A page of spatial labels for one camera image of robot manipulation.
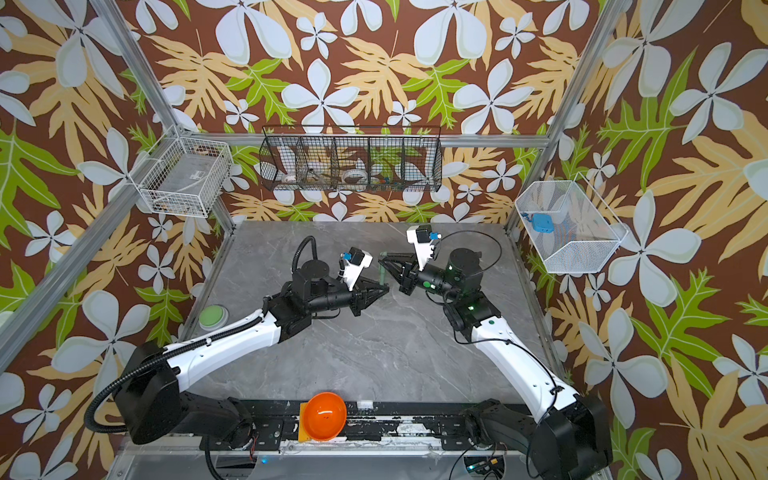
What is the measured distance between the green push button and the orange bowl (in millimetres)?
404

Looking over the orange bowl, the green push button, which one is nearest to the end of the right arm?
the orange bowl

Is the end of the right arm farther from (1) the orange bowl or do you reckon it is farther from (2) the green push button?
(2) the green push button

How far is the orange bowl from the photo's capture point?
2.42 ft

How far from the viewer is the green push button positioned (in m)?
0.93
